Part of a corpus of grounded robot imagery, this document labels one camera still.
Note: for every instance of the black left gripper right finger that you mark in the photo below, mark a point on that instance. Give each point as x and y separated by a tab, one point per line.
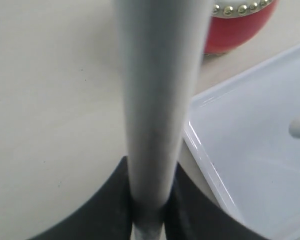
191	215

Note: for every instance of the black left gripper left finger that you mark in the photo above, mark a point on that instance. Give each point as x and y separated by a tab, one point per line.
107	215

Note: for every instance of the wooden drumstick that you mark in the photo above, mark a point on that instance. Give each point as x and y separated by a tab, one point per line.
161	45

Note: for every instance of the small red drum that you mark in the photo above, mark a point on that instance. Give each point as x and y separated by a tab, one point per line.
234	22

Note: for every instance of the white rectangular tray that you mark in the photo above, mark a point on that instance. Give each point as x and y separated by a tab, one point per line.
239	133

